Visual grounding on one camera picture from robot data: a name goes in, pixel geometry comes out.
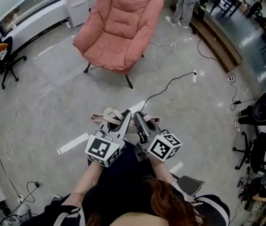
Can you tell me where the long white cable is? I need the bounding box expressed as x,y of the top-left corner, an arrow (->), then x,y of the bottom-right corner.
4,20 -> 72,197

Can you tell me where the long black cable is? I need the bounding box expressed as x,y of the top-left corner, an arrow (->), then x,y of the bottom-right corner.
191,28 -> 233,80

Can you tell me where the person's black dress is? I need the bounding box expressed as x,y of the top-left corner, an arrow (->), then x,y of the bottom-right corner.
81,140 -> 171,221

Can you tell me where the wooden step platform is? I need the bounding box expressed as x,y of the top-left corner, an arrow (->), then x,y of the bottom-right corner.
191,8 -> 242,73

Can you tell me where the black table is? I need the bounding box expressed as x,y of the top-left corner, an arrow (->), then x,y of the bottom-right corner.
212,0 -> 245,18

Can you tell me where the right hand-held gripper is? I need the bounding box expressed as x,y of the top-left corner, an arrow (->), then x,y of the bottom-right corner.
133,111 -> 183,162

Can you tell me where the black office chair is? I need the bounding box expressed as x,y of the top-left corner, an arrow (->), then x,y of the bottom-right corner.
233,130 -> 266,174
0,36 -> 27,89

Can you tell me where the large black-framed window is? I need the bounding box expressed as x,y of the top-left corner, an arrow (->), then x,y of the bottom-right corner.
0,0 -> 61,32

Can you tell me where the person's black striped jacket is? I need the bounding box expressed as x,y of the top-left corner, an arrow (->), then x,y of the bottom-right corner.
21,174 -> 230,226

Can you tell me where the white water dispenser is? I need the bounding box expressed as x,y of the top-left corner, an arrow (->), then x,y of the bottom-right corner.
59,0 -> 91,27

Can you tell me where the black power cable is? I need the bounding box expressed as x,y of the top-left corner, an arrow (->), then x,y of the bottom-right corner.
139,71 -> 197,114

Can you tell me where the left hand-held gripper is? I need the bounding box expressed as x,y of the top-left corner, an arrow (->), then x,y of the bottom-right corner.
84,109 -> 133,168

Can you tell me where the pink cushioned lounge chair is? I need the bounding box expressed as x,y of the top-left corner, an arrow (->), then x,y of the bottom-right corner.
73,0 -> 165,89

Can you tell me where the pink cloth item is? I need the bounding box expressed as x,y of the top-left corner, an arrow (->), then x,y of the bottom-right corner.
90,106 -> 161,133

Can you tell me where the person's right forearm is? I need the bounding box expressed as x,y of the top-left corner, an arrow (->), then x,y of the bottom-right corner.
150,160 -> 183,190

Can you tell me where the white power strip cable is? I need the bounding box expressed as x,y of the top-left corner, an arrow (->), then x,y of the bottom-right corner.
150,40 -> 196,74

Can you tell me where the person's left forearm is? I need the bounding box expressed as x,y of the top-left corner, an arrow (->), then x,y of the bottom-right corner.
71,161 -> 105,206

